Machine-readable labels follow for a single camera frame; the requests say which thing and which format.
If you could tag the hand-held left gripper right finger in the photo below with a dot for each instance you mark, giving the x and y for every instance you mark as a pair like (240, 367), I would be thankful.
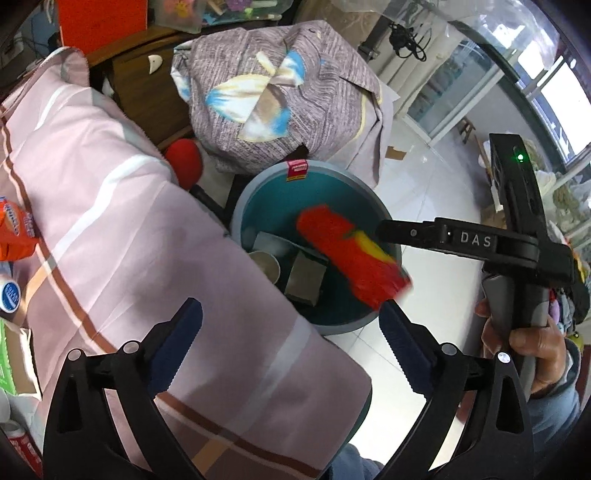
(404, 344)

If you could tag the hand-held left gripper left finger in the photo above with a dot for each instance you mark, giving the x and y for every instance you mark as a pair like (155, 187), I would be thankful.
(178, 344)

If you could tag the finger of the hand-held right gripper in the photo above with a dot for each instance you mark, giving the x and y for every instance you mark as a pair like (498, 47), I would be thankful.
(415, 234)

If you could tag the red snack packet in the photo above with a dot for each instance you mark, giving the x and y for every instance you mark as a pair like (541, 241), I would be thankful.
(341, 249)

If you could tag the teal plastic bin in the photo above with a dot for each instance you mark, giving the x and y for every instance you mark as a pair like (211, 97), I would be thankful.
(332, 184)

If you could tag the plastic bottle with blue label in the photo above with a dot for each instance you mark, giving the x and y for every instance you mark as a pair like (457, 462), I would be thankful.
(8, 295)

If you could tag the red drink can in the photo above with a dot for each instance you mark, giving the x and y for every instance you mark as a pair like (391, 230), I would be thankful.
(23, 450)

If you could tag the orange snack bag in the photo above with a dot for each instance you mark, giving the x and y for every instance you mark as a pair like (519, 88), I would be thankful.
(14, 230)

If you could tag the person's right forearm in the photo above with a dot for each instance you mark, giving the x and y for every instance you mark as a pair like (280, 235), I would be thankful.
(554, 415)

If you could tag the person's right hand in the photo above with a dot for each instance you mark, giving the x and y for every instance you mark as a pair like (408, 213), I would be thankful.
(538, 350)

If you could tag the brown cardboard piece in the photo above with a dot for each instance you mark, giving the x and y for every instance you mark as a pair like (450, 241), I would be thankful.
(395, 153)

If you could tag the wooden stool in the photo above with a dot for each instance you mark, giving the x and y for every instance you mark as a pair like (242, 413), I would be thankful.
(467, 130)

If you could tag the olive grey box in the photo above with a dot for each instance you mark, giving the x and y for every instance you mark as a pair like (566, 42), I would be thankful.
(304, 281)

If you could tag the brown paper cup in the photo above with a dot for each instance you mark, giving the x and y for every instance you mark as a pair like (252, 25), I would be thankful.
(267, 266)

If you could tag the pink striped bed sheet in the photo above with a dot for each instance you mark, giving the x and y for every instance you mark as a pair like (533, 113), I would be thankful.
(138, 230)

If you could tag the person's trouser leg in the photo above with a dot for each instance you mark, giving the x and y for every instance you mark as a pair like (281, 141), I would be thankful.
(353, 464)

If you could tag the pale grey box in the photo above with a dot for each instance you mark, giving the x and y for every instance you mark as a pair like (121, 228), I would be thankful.
(272, 242)

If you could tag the grey patterned cloth bundle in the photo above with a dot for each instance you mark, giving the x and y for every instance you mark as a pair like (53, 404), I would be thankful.
(314, 115)

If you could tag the green printed carton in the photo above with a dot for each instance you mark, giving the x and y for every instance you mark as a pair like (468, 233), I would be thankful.
(11, 364)

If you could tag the red round object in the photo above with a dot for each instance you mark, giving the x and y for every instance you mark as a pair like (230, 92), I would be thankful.
(184, 159)

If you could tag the wooden cabinet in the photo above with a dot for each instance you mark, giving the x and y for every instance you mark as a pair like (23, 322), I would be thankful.
(138, 97)

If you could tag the clear bag of colourful toys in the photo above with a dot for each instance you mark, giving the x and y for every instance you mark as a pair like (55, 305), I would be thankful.
(194, 14)

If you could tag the orange cardboard box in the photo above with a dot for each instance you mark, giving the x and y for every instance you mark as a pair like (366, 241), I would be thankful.
(101, 21)

